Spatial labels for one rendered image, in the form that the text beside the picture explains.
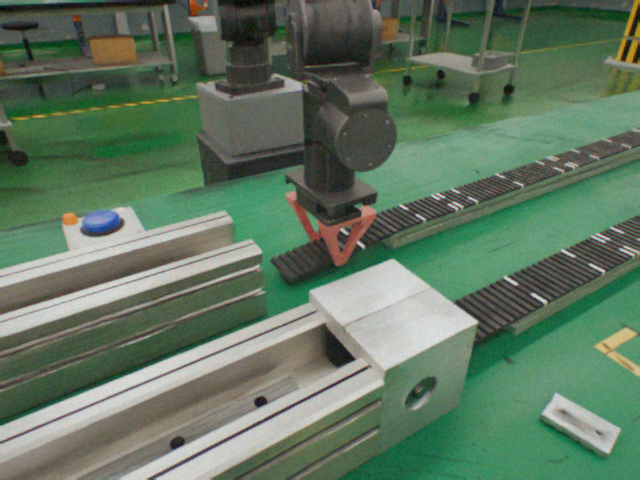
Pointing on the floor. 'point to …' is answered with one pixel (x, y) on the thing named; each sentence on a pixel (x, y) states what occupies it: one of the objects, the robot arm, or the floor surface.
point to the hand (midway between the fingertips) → (329, 248)
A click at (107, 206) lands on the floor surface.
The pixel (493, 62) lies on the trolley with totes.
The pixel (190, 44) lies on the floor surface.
